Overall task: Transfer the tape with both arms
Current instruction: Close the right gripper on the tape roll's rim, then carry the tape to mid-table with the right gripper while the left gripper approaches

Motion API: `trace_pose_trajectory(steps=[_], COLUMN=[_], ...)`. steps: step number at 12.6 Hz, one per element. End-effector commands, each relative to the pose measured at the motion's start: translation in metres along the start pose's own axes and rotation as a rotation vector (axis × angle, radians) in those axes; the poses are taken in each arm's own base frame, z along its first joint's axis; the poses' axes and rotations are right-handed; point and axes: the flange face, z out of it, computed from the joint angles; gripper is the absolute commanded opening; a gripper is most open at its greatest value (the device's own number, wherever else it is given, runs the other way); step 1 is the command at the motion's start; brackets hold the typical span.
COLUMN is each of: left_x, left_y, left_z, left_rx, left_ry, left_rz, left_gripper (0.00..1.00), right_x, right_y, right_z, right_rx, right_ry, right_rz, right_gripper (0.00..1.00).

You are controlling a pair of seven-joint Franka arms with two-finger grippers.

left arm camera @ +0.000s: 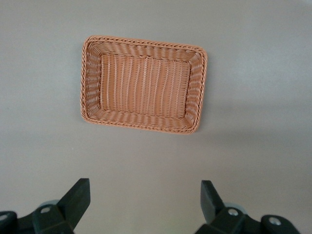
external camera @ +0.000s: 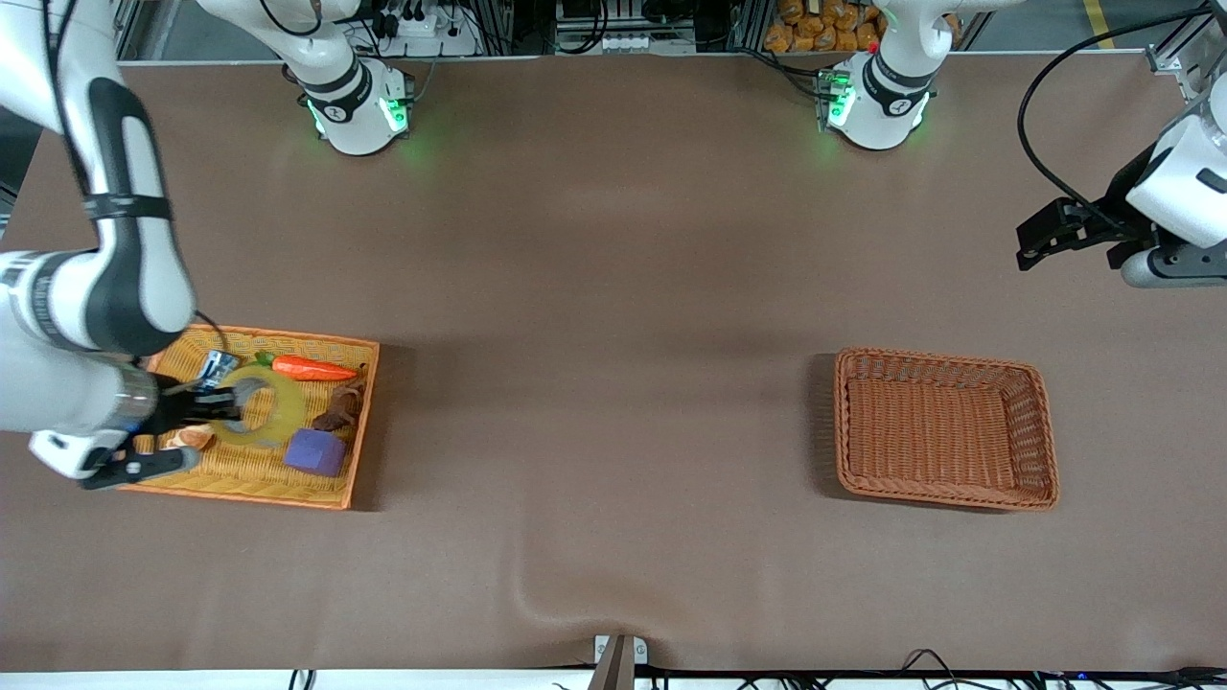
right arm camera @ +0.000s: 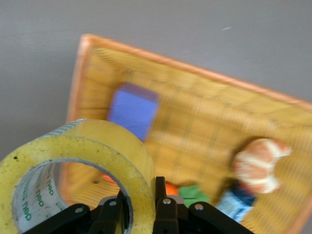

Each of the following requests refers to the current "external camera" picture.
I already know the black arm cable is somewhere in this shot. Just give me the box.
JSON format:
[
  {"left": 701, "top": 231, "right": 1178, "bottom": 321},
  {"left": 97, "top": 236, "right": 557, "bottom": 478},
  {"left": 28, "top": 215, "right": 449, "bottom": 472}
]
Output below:
[
  {"left": 1018, "top": 8, "right": 1214, "bottom": 229},
  {"left": 38, "top": 0, "right": 233, "bottom": 363}
]

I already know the orange wicker tray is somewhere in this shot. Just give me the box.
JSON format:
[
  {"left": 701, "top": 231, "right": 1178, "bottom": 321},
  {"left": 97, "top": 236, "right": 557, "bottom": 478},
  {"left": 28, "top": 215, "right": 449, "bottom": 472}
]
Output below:
[{"left": 113, "top": 323, "right": 382, "bottom": 511}]

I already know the metal table bracket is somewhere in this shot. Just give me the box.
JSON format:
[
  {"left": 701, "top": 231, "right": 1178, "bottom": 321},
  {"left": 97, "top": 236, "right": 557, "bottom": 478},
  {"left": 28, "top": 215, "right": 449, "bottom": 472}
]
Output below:
[{"left": 594, "top": 634, "right": 648, "bottom": 690}]

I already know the aluminium frame profile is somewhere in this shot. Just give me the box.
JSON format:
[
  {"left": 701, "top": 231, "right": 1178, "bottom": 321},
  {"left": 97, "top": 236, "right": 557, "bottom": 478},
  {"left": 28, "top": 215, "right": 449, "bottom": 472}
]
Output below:
[{"left": 1146, "top": 10, "right": 1227, "bottom": 102}]

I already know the white power strip with plugs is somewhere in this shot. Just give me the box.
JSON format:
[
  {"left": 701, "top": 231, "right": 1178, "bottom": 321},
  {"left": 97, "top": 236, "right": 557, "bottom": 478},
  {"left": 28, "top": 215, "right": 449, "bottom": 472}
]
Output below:
[{"left": 369, "top": 0, "right": 480, "bottom": 57}]

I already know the brown wicker basket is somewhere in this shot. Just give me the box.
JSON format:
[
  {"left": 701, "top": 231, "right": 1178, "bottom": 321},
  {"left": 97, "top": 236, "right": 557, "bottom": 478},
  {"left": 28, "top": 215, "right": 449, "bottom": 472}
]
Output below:
[{"left": 832, "top": 347, "right": 1061, "bottom": 512}]

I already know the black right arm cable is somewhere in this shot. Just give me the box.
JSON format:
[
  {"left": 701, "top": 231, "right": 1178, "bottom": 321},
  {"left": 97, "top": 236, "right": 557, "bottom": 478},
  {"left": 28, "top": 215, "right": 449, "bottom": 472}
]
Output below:
[{"left": 38, "top": 0, "right": 233, "bottom": 363}]

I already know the purple foam cube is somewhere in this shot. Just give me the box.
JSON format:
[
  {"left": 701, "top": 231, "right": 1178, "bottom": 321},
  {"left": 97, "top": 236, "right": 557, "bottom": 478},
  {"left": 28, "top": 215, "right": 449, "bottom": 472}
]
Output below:
[{"left": 283, "top": 428, "right": 348, "bottom": 478}]

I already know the orange toy carrot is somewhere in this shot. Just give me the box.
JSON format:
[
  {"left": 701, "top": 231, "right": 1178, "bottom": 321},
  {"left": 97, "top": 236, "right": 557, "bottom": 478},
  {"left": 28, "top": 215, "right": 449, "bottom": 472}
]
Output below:
[{"left": 254, "top": 352, "right": 368, "bottom": 383}]

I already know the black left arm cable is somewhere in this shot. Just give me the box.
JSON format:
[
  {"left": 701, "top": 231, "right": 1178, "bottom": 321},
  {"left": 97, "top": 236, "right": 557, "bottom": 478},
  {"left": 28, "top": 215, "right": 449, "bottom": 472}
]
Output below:
[{"left": 1018, "top": 8, "right": 1214, "bottom": 229}]

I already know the yellow tape roll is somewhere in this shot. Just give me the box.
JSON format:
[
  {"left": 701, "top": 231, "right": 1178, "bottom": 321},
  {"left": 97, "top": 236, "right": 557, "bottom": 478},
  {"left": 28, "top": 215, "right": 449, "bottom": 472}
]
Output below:
[{"left": 206, "top": 366, "right": 310, "bottom": 449}]

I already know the brown toy figure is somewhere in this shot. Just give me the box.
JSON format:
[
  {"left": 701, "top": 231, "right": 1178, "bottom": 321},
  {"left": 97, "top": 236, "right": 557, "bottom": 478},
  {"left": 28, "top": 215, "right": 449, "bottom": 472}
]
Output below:
[{"left": 312, "top": 377, "right": 370, "bottom": 432}]

